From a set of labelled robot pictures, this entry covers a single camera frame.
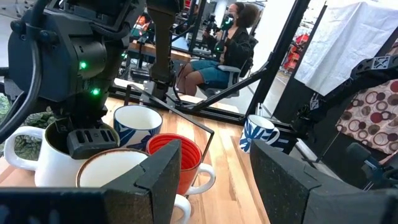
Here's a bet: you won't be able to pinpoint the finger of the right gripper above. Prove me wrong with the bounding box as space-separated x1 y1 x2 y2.
55 117 75 134

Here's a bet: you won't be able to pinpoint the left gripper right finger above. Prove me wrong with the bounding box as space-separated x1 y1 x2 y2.
249 138 398 224

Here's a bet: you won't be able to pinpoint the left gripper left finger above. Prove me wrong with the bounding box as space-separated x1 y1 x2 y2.
0 138 183 224

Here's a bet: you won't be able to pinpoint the white mug olive interior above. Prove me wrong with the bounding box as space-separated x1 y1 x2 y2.
2 119 122 187

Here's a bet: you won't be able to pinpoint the cream mug with green inside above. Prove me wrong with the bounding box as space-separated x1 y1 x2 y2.
112 105 164 152

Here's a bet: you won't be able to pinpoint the red mug white handle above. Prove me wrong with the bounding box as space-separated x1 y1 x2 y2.
145 133 217 197

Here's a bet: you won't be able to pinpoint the white mug blue floral print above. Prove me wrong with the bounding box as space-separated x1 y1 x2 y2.
238 114 280 154

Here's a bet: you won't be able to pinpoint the artificial green potted plant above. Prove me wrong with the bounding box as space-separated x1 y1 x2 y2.
0 93 57 161

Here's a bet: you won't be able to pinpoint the wooden background table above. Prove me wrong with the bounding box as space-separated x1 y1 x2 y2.
129 40 193 63

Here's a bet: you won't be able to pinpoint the red background objects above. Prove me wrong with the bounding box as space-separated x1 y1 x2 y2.
282 32 310 74

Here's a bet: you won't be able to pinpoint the grey office chair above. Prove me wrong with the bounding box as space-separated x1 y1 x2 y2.
198 37 259 99

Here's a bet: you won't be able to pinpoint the person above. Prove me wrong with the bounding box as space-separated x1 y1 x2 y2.
175 1 261 97

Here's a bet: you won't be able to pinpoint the white cloth sheet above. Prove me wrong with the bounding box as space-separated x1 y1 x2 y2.
294 0 398 97

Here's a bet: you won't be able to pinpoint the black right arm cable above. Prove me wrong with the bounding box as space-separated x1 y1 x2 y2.
0 0 44 144

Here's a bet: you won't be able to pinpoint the black metal table frame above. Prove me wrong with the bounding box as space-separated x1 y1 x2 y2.
108 0 398 190

